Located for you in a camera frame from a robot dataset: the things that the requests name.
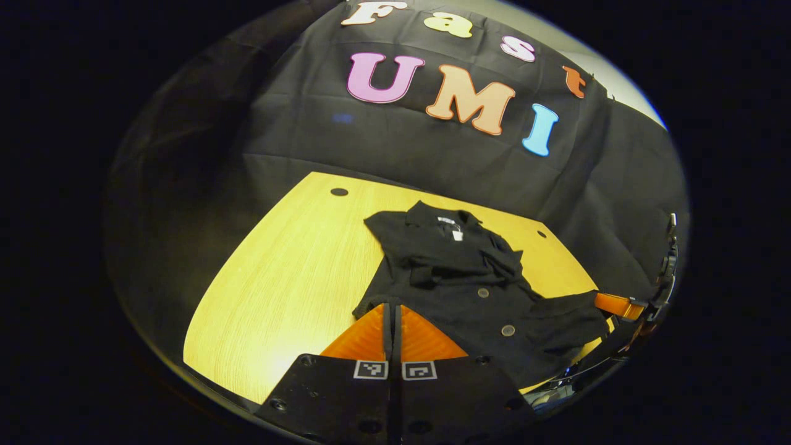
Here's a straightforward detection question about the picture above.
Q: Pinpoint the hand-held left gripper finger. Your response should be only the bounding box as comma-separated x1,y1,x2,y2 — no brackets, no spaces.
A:
255,302,394,444
392,303,537,444

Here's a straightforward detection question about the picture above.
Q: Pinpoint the black button shirt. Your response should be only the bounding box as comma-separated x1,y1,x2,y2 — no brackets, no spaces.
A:
352,201,612,390

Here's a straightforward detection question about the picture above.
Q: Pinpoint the black backdrop cloth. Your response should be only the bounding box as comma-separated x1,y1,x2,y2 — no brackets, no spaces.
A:
104,0,690,347

